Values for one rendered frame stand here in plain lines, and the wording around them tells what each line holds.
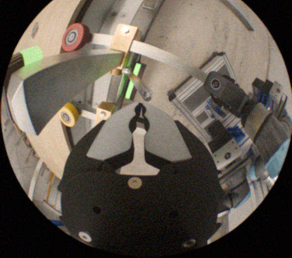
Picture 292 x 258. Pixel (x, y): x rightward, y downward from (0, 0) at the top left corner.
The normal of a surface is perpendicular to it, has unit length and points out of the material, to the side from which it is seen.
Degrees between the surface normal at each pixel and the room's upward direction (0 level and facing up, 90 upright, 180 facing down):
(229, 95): 31
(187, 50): 0
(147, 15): 0
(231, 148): 90
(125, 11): 0
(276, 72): 90
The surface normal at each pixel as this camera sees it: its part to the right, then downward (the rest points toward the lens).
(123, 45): 0.01, 0.53
